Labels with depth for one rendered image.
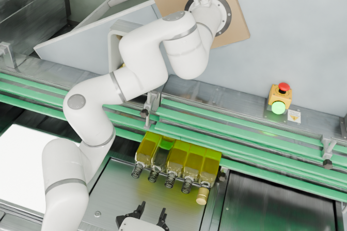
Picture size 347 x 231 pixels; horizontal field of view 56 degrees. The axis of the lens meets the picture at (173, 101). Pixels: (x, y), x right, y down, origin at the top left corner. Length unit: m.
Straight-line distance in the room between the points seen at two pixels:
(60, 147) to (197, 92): 0.61
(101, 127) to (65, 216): 0.22
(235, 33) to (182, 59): 0.34
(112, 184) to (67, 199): 0.57
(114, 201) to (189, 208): 0.26
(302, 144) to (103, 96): 0.69
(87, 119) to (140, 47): 0.21
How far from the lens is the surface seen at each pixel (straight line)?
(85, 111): 0.77
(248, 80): 1.22
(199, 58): 0.83
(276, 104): 1.16
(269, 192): 1.38
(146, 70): 0.79
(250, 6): 1.09
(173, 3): 1.11
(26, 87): 1.43
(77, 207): 0.71
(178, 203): 1.22
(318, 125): 1.24
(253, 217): 1.30
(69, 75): 1.42
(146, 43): 0.77
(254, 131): 1.14
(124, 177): 1.27
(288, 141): 1.16
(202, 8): 1.02
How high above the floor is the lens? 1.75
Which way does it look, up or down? 48 degrees down
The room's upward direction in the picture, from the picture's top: 155 degrees counter-clockwise
